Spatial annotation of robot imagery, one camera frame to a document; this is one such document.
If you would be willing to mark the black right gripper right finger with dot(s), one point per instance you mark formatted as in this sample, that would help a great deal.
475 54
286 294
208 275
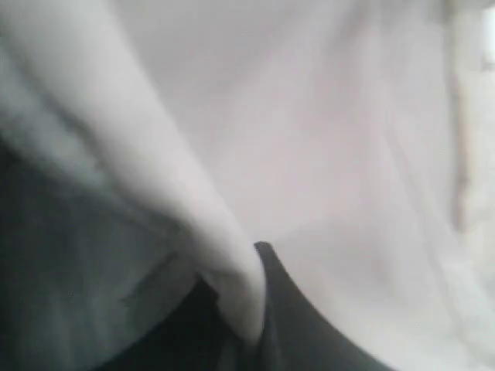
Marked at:
295 336

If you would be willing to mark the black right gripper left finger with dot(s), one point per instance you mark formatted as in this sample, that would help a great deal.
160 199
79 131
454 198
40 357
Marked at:
192 338

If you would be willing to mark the cream fabric duffel bag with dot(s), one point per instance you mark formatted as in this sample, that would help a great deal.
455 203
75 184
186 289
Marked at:
149 145

